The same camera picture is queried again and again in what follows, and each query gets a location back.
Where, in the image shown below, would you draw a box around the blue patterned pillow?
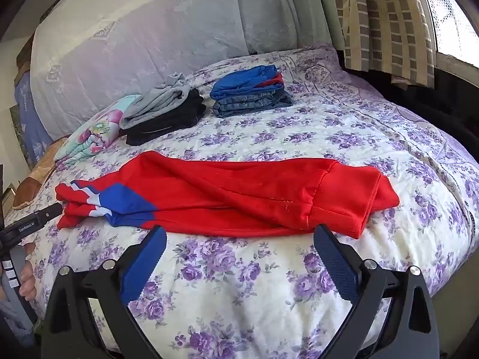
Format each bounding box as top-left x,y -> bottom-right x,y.
13,71 -> 55,165

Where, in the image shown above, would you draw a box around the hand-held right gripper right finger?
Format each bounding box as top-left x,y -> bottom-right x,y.
313,223 -> 440,359

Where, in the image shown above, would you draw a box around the red sweater with striped band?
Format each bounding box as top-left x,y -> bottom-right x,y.
55,150 -> 400,239

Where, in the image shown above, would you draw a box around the brown pillow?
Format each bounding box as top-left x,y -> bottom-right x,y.
13,138 -> 68,208

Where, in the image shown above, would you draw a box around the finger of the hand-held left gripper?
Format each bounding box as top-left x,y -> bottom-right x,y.
33,202 -> 64,226

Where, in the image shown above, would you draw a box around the white lace window curtain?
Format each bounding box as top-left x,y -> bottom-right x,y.
415,0 -> 479,57

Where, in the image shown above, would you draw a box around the folded blue pants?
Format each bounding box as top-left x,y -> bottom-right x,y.
210,65 -> 279,100

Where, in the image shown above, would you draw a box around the folded black garment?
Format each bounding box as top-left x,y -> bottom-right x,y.
125,90 -> 206,146

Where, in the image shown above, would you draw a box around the checked beige curtain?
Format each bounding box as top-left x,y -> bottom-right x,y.
327,0 -> 438,86

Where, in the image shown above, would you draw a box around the person's left hand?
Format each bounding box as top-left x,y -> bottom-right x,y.
19,242 -> 38,302

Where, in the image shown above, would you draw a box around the purple floral bedspread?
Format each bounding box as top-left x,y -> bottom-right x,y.
32,45 -> 479,359

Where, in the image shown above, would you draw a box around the folded grey garment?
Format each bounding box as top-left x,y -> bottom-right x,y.
119,73 -> 193,130

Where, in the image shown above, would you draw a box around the folded teal floral quilt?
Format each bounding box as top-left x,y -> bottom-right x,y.
55,95 -> 143,165

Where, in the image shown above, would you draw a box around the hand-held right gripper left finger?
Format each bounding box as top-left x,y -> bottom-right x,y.
40,225 -> 167,359

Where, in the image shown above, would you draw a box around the folded blue jeans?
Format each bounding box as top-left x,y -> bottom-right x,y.
211,82 -> 294,118

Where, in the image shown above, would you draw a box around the white padded headboard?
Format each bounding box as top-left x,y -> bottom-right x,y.
30,0 -> 337,143

